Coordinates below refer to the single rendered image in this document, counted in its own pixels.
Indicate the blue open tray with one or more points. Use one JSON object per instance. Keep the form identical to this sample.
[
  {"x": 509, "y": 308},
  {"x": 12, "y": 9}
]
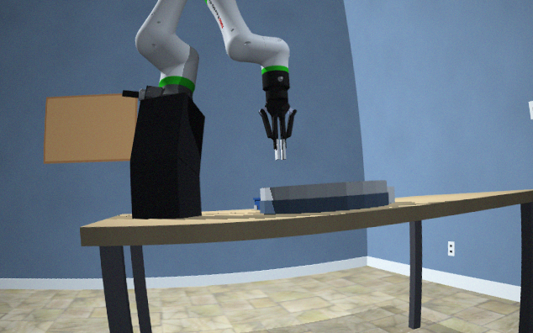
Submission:
[{"x": 257, "y": 203}]

